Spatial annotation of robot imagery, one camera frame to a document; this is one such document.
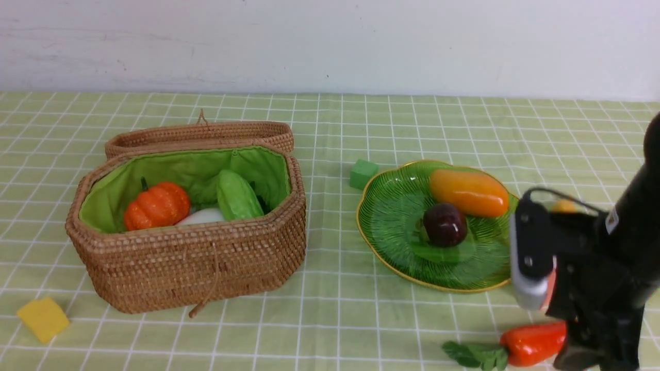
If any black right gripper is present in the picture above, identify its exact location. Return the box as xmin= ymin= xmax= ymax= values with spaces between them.
xmin=548 ymin=212 xmax=658 ymax=370

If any red toy carrot with leaves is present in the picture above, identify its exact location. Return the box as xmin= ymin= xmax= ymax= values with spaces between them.
xmin=441 ymin=322 xmax=567 ymax=370

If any yellow toy banana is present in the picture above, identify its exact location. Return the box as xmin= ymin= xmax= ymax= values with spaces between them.
xmin=551 ymin=199 xmax=577 ymax=213

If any orange toy mango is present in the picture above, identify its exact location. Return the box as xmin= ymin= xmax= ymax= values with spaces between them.
xmin=429 ymin=169 xmax=509 ymax=218

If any dark purple toy mangosteen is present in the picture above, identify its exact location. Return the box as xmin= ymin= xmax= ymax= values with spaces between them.
xmin=422 ymin=203 xmax=468 ymax=247

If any green toy cucumber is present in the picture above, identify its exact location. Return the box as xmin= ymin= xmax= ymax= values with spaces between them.
xmin=216 ymin=169 xmax=264 ymax=222

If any orange toy pumpkin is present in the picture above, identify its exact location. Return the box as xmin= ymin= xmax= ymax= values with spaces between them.
xmin=123 ymin=177 xmax=191 ymax=231

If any white toy radish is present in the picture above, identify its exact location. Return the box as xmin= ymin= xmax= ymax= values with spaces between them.
xmin=176 ymin=207 xmax=225 ymax=226

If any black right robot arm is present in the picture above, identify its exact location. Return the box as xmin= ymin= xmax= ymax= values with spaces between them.
xmin=547 ymin=116 xmax=658 ymax=370

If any salmon foam cube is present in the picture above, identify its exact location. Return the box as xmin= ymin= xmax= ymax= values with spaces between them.
xmin=541 ymin=268 xmax=556 ymax=312

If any green checkered tablecloth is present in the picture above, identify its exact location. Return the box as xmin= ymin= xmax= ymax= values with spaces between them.
xmin=1 ymin=92 xmax=658 ymax=370

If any green foam cube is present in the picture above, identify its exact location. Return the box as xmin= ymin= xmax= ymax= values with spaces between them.
xmin=349 ymin=159 xmax=380 ymax=190

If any woven rattan basket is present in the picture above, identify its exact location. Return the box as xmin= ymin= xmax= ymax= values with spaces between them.
xmin=64 ymin=141 xmax=307 ymax=317

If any woven rattan basket lid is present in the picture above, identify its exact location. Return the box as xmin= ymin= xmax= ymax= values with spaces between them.
xmin=105 ymin=112 xmax=294 ymax=160

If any yellow foam cube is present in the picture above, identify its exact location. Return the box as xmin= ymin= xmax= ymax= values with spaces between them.
xmin=16 ymin=297 xmax=70 ymax=344

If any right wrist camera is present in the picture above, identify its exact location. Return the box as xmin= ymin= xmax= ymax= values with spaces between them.
xmin=509 ymin=187 xmax=609 ymax=311

